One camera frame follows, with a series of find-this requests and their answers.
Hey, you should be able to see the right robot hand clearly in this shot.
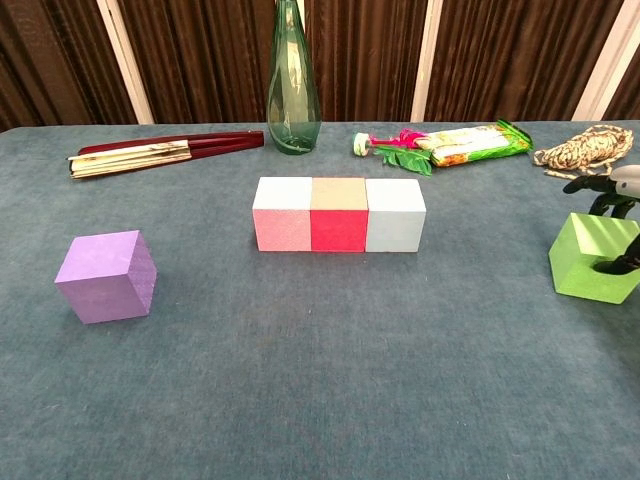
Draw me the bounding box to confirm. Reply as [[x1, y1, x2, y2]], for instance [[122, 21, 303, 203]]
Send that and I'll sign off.
[[562, 166, 640, 276]]

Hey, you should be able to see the green foam cube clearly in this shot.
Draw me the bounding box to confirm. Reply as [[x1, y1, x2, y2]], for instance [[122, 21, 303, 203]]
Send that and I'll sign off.
[[547, 212, 640, 305]]

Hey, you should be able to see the light blue foam cube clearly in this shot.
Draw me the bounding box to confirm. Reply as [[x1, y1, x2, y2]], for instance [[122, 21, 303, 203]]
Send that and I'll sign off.
[[364, 178, 427, 253]]

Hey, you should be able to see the pink foam cube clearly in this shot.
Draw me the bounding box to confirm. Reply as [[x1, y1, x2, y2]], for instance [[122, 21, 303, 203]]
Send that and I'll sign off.
[[252, 176, 314, 253]]

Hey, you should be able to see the purple foam cube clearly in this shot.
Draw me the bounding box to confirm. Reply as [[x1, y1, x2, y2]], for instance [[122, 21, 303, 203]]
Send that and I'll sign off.
[[54, 230, 158, 325]]

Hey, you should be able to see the green snack packet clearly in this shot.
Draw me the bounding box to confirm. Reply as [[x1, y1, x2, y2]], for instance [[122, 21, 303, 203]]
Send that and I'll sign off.
[[417, 118, 535, 168]]

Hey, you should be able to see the red foam cube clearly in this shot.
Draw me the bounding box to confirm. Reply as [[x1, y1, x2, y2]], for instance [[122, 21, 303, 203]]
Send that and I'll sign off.
[[309, 177, 370, 253]]

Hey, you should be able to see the brown pleated curtain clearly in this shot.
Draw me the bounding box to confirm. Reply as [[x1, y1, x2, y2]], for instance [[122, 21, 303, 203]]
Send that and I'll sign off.
[[0, 0, 640, 134]]

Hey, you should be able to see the green glass bottle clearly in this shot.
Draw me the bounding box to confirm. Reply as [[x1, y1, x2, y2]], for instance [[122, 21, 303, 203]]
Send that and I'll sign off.
[[267, 0, 322, 156]]

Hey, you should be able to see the blue felt table mat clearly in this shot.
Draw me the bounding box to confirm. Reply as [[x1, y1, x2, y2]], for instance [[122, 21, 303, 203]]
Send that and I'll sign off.
[[0, 119, 640, 480]]

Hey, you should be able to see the folded red paper fan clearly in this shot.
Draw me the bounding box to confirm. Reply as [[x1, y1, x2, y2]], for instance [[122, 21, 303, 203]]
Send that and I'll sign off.
[[66, 130, 265, 180]]

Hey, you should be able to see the beige braided rope bundle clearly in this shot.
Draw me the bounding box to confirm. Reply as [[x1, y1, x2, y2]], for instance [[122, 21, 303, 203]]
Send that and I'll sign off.
[[532, 124, 635, 182]]

